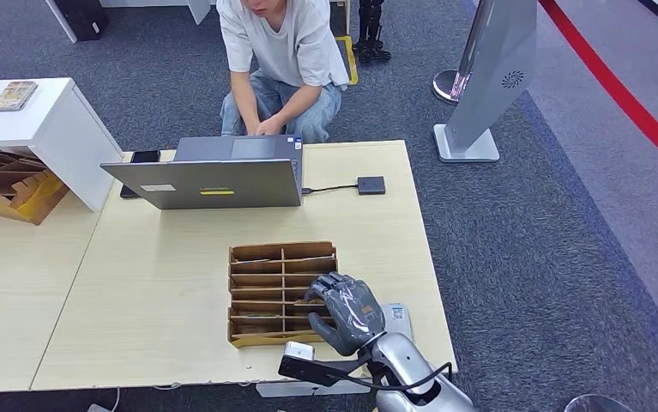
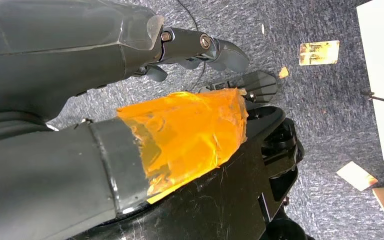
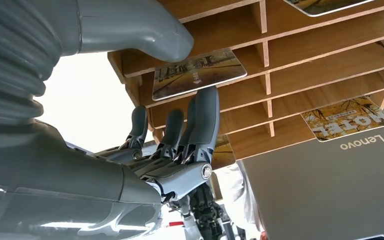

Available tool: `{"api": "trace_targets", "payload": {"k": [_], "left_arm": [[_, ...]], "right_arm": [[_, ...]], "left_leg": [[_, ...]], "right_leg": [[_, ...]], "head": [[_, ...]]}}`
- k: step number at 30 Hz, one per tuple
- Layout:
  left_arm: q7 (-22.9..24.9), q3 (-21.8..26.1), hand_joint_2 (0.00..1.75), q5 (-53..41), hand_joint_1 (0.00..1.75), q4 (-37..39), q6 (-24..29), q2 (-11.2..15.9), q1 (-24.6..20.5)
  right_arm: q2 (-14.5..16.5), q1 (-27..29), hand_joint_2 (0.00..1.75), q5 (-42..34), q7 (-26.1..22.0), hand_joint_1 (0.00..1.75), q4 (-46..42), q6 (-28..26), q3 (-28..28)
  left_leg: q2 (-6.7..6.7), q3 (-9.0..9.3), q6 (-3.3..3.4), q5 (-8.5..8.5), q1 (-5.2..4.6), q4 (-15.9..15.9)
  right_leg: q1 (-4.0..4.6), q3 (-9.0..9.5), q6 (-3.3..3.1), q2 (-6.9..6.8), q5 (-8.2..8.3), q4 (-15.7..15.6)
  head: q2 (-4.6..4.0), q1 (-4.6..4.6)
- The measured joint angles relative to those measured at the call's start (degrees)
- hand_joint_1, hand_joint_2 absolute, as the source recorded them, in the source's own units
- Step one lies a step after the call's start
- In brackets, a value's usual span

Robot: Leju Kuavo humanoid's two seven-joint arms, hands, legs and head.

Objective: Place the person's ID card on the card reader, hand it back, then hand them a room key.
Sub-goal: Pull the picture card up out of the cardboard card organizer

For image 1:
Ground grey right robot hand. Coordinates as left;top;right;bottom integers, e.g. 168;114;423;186
305;271;388;358

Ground person's left hand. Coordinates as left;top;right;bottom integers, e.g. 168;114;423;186
257;115;286;136

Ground person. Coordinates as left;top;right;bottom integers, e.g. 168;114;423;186
216;0;351;144

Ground brown cardboard card organizer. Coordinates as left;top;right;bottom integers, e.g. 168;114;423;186
226;241;341;349

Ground grey laptop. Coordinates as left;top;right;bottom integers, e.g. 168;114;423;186
100;134;305;211

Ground yellow floor tape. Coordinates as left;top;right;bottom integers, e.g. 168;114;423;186
334;35;359;87

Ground black smartphone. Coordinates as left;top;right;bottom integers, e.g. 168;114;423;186
119;149;163;200

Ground small black box device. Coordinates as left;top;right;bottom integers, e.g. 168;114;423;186
357;176;387;197

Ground black robot feet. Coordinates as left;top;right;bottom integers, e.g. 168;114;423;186
353;0;392;64

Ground white cabinet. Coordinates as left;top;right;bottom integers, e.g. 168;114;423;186
0;77;125;213

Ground black computer case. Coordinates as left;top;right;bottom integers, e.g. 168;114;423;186
54;0;110;44

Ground white desk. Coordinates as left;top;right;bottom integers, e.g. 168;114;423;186
44;0;213;45

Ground grey kiosk stand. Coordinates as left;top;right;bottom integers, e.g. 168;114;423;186
433;0;539;165

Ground brown and yellow cardboard organizer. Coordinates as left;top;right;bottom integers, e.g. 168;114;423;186
0;148;71;227

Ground stack of patterned cards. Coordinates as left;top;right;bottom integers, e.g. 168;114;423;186
0;81;40;112

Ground transparent round dome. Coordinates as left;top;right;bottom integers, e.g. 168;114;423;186
564;395;636;412

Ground long red strip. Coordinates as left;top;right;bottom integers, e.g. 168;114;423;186
537;0;658;188

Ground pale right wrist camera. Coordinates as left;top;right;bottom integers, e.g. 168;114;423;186
277;341;364;389

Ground black laptop cable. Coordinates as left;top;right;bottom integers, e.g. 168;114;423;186
301;184;359;197

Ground white table frame bar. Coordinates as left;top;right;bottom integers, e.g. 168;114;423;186
256;380;372;399

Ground chrome stanchion post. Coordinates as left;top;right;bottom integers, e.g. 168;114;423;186
432;0;496;107

